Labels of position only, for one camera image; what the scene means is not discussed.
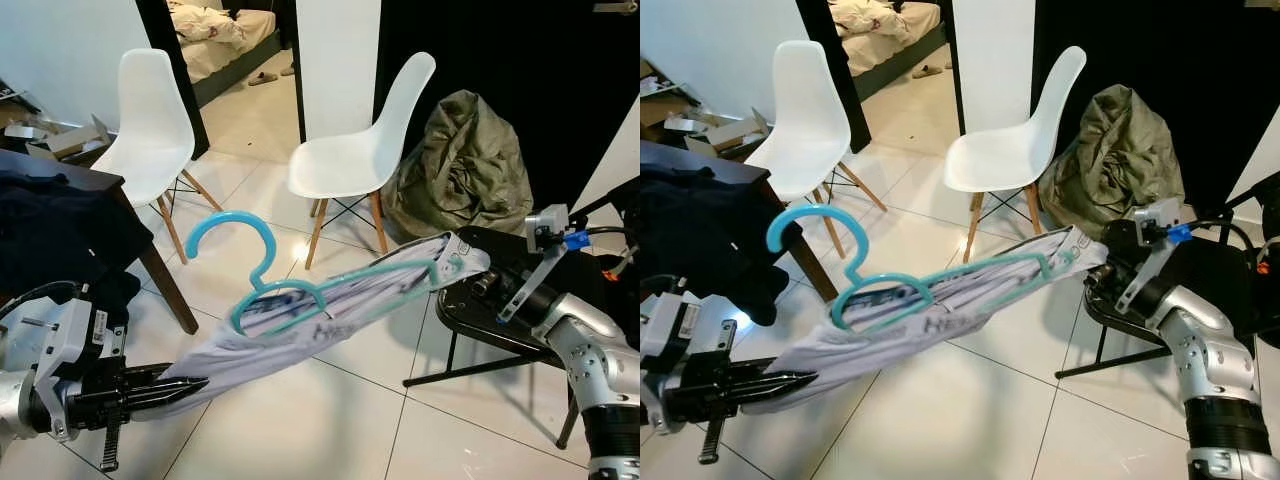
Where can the pale grey printed shorts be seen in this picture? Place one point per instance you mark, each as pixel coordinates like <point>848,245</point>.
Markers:
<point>300,345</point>
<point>900,340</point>

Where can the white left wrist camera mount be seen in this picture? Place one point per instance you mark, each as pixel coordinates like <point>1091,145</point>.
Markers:
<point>690,320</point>
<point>70,330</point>

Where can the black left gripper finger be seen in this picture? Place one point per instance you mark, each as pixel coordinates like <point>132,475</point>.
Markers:
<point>780,393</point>
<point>160,396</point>
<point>160,378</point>
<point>780,377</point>

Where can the beige slipper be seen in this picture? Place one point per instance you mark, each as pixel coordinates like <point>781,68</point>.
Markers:
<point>928,72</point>
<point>264,78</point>

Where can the black folding chair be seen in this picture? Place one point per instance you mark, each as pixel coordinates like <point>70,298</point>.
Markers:
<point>1105,310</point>
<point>470,315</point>

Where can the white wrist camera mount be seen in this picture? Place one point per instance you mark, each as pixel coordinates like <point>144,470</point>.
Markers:
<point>690,320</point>
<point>70,330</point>
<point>548,225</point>
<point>1155,220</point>

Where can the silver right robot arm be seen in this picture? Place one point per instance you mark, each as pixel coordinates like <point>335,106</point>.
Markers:
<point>1210,360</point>
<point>590,350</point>

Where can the white plastic chair wooden legs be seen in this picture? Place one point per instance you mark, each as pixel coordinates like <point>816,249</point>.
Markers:
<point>150,130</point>
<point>350,165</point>
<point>805,125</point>
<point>1005,160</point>

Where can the beige bed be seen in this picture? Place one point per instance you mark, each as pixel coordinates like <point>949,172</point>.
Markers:
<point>885,45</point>
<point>220,50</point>

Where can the open cardboard box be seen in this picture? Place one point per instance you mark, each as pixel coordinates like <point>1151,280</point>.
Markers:
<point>70,135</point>
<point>720,130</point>

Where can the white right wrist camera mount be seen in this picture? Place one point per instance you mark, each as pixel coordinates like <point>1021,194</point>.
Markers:
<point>548,225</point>
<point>1155,220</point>

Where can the teal plastic clothes hanger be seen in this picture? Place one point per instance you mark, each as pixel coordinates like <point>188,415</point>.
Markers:
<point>805,210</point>
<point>225,217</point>

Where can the olive green beanbag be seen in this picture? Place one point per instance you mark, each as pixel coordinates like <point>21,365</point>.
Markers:
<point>460,170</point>
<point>1115,165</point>

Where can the navy blue garment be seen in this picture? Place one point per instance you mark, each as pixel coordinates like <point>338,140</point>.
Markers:
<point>710,235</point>
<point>60,240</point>

